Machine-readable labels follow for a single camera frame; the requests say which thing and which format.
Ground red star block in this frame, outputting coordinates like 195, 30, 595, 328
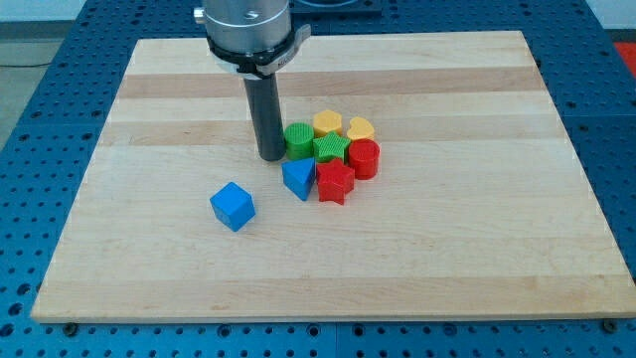
317, 158, 355, 205

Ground blue cube block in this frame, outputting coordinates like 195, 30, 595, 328
210, 182, 255, 232

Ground light wooden board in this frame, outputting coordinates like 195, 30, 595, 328
31, 31, 635, 323

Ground blue perforated table plate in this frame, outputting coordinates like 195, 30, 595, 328
1, 0, 635, 357

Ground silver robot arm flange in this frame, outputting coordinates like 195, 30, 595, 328
193, 0, 311, 80

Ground green star block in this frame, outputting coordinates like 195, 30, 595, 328
313, 131, 351, 163

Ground red cylinder block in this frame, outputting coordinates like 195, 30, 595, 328
348, 139, 381, 180

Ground green cylinder block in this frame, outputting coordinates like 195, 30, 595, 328
283, 122, 314, 160

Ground yellow heart block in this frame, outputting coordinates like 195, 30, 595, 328
346, 116, 376, 141

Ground blue triangle block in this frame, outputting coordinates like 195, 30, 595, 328
281, 158, 316, 201

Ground yellow hexagon block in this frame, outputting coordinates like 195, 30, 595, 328
313, 109, 342, 138

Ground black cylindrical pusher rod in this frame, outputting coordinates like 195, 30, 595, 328
243, 75, 286, 161

